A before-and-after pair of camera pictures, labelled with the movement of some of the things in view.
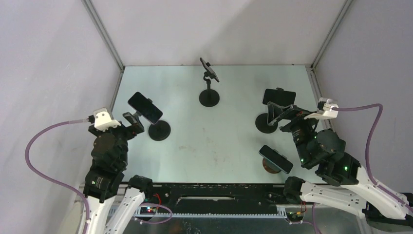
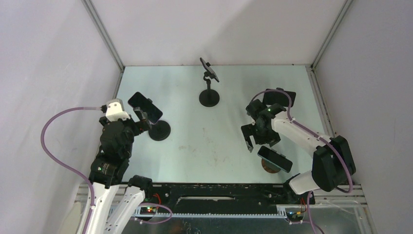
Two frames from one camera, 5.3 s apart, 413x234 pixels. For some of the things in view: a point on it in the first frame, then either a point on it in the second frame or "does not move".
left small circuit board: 147,210 does not move
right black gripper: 274,110 to 249,130
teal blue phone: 275,158 does not move
